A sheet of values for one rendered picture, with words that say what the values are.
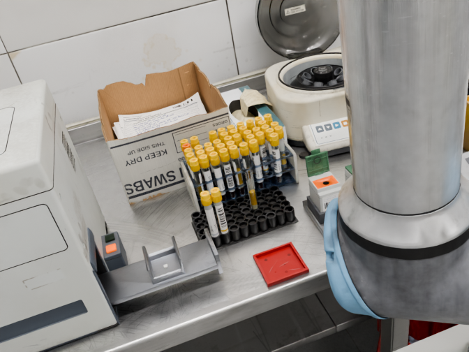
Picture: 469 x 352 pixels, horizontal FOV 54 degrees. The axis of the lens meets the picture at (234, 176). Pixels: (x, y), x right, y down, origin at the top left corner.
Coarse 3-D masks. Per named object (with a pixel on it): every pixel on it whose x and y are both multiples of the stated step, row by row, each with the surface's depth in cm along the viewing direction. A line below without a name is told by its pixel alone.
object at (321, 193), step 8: (320, 176) 78; (328, 176) 77; (312, 184) 77; (320, 184) 76; (328, 184) 75; (336, 184) 75; (312, 192) 78; (320, 192) 75; (328, 192) 75; (336, 192) 75; (320, 200) 75; (328, 200) 76; (320, 208) 76
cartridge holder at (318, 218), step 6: (306, 204) 82; (312, 204) 79; (306, 210) 82; (312, 210) 80; (318, 210) 77; (312, 216) 80; (318, 216) 77; (324, 216) 76; (318, 222) 78; (324, 222) 77; (318, 228) 78
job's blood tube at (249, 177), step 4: (248, 168) 78; (248, 172) 79; (252, 172) 78; (248, 176) 78; (252, 176) 78; (248, 180) 78; (252, 180) 78; (248, 184) 79; (252, 184) 79; (248, 188) 79; (252, 188) 79; (248, 192) 80; (252, 192) 80; (252, 196) 80; (256, 196) 81; (252, 200) 81; (256, 200) 81; (252, 204) 81; (256, 204) 81; (252, 208) 82; (256, 208) 82
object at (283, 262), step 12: (264, 252) 75; (276, 252) 75; (288, 252) 75; (264, 264) 74; (276, 264) 73; (288, 264) 73; (300, 264) 72; (264, 276) 71; (276, 276) 71; (288, 276) 70
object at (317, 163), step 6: (312, 150) 76; (318, 150) 76; (306, 156) 76; (312, 156) 76; (318, 156) 77; (324, 156) 77; (306, 162) 77; (312, 162) 77; (318, 162) 77; (324, 162) 78; (306, 168) 77; (312, 168) 78; (318, 168) 78; (324, 168) 78; (312, 174) 78; (318, 174) 78
